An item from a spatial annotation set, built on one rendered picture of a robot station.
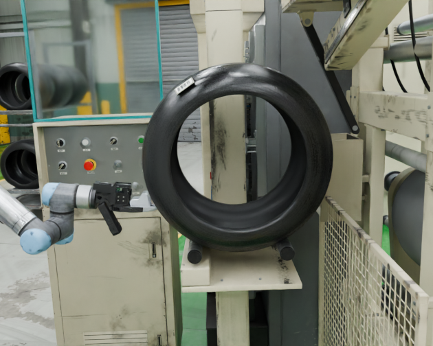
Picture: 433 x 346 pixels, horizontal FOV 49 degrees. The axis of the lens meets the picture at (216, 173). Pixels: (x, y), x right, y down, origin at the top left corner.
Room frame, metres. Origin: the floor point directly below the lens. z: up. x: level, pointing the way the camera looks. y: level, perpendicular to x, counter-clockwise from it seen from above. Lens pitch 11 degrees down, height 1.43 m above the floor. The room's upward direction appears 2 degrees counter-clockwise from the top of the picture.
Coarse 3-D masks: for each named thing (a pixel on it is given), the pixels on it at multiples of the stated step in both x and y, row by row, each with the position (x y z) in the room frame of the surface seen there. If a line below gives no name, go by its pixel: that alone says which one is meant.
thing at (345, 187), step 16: (336, 144) 1.66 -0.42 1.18; (352, 144) 1.66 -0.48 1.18; (336, 160) 1.66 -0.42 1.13; (352, 160) 1.66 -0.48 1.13; (336, 176) 1.66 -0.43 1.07; (352, 176) 1.66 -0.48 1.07; (336, 192) 1.66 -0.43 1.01; (352, 192) 1.66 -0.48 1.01; (320, 208) 1.66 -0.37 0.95; (352, 208) 1.66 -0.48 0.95
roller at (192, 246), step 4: (192, 244) 1.41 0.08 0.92; (196, 244) 1.40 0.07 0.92; (188, 248) 1.41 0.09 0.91; (192, 248) 1.38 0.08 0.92; (196, 248) 1.37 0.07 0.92; (200, 248) 1.39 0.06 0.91; (188, 252) 1.37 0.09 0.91; (192, 252) 1.35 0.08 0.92; (196, 252) 1.35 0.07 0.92; (200, 252) 1.36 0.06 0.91; (188, 256) 1.35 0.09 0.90; (192, 256) 1.35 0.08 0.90; (196, 256) 1.35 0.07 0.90; (200, 256) 1.35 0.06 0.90; (188, 260) 1.36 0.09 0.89; (192, 260) 1.35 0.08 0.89; (196, 260) 1.35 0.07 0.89; (200, 260) 1.36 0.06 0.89
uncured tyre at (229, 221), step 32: (224, 64) 1.42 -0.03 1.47; (192, 96) 1.35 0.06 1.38; (256, 96) 1.35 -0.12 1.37; (288, 96) 1.36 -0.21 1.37; (160, 128) 1.36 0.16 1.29; (288, 128) 1.65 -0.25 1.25; (320, 128) 1.37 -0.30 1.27; (160, 160) 1.35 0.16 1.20; (320, 160) 1.36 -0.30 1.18; (160, 192) 1.36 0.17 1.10; (192, 192) 1.63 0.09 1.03; (288, 192) 1.62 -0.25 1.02; (320, 192) 1.37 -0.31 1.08; (192, 224) 1.35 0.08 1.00; (224, 224) 1.60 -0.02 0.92; (256, 224) 1.59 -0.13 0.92; (288, 224) 1.36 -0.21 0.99
